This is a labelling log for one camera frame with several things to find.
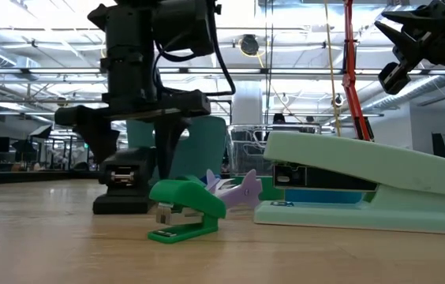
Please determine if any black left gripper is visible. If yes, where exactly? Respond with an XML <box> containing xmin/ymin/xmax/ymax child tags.
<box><xmin>54</xmin><ymin>54</ymin><xmax>213</xmax><ymax>181</ymax></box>

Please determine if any black stapler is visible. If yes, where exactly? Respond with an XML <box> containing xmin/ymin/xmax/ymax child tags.
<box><xmin>92</xmin><ymin>146</ymin><xmax>159</xmax><ymax>216</ymax></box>

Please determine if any purple staple remover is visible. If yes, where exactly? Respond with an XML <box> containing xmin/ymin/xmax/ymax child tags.
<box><xmin>205</xmin><ymin>169</ymin><xmax>264</xmax><ymax>211</ymax></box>

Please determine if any large mint green stapler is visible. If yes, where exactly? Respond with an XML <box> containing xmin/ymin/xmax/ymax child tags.
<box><xmin>252</xmin><ymin>130</ymin><xmax>445</xmax><ymax>237</ymax></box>

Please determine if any teal plastic bin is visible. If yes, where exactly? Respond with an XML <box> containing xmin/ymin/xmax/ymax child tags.
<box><xmin>125</xmin><ymin>115</ymin><xmax>227</xmax><ymax>183</ymax></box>

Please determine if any clear plastic container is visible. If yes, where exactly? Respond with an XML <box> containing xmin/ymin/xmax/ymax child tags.
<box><xmin>225</xmin><ymin>124</ymin><xmax>322</xmax><ymax>178</ymax></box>

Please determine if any yellow hanging cord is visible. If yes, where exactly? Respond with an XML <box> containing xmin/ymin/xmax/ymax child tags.
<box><xmin>323</xmin><ymin>0</ymin><xmax>342</xmax><ymax>137</ymax></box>

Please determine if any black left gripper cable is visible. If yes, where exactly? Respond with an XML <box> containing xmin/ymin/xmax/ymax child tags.
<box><xmin>205</xmin><ymin>0</ymin><xmax>237</xmax><ymax>98</ymax></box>

